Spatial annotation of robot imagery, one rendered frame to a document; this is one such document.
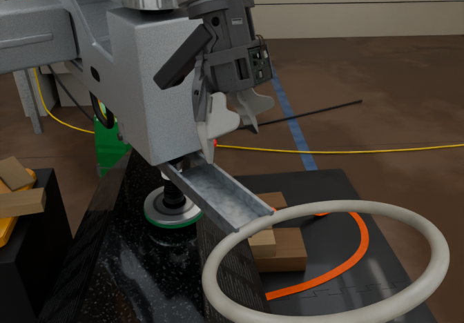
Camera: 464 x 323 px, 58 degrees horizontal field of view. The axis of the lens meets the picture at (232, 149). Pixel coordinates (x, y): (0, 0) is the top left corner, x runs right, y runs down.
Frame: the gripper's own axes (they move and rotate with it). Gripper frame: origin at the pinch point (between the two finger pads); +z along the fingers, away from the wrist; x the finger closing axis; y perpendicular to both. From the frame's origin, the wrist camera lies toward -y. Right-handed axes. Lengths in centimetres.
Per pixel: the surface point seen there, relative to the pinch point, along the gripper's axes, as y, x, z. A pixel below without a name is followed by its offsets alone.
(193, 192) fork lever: -37, 38, 21
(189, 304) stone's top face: -42, 30, 52
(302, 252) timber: -56, 147, 103
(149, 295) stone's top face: -54, 28, 48
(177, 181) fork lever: -45, 42, 19
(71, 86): -303, 245, -16
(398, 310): 18.4, 6.6, 29.7
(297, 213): -10, 42, 30
